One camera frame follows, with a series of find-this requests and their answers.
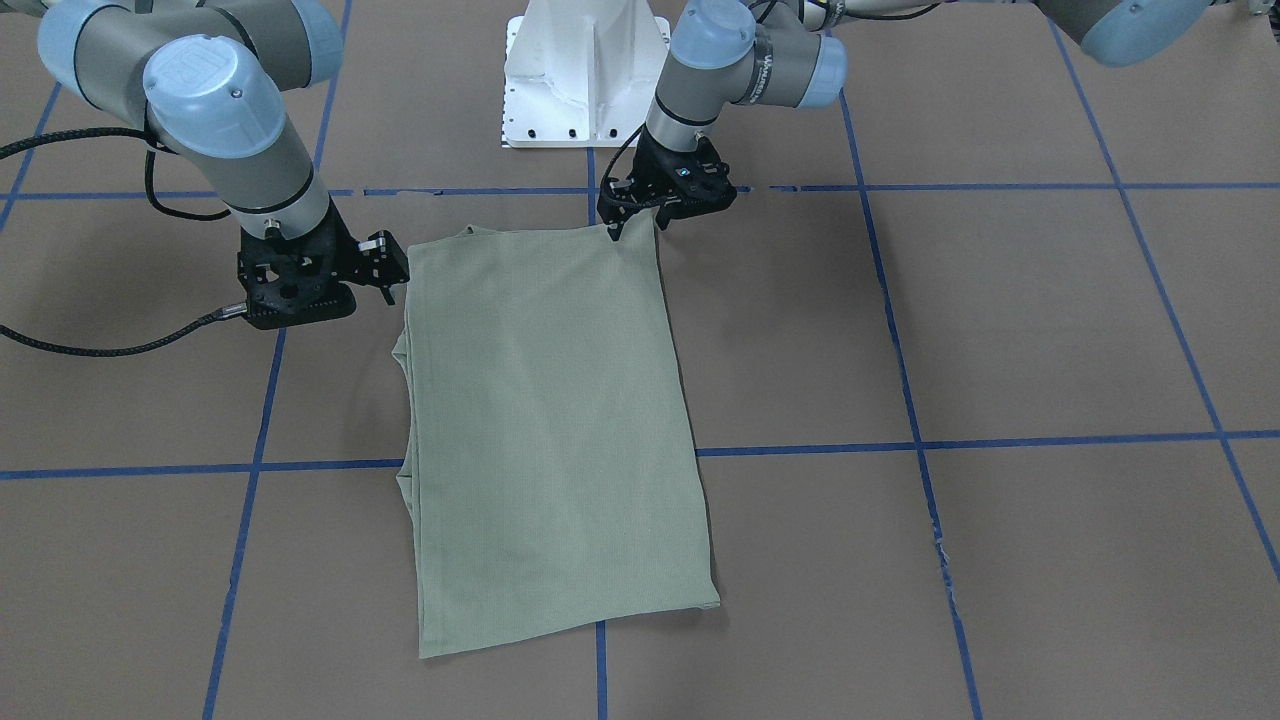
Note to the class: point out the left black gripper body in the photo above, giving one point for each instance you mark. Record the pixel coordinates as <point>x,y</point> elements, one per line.
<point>652,160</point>

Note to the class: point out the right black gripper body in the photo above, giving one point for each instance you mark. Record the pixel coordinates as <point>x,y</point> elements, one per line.
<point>354,253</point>

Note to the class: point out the green long-sleeve shirt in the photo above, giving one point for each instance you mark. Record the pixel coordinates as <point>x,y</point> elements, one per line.
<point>549,472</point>

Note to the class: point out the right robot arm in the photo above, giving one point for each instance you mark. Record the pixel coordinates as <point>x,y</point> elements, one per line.
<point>206,79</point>

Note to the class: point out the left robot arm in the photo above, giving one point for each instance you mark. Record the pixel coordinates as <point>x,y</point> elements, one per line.
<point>778,53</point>

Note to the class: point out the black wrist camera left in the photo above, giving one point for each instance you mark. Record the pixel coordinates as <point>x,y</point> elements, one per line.
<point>697,184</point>

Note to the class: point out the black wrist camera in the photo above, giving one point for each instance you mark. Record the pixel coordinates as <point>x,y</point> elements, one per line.
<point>697,184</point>
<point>294,300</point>

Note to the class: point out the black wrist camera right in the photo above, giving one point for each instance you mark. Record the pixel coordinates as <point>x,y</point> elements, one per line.
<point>294,300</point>

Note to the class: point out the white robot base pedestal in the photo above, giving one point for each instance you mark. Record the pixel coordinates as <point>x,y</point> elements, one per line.
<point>580,73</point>

